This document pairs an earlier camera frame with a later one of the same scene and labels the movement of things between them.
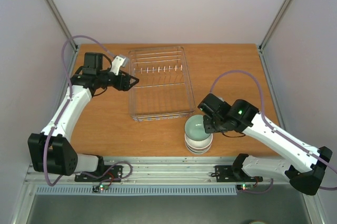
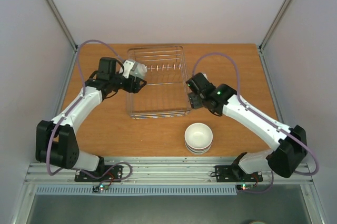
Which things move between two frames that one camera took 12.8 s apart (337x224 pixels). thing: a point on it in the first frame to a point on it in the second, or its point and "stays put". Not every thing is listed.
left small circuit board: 101,187 stays put
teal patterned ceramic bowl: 194,128 to 138,70
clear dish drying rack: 164,89 stays put
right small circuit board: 244,186 stays put
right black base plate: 231,174 stays put
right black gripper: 210,125 to 196,99
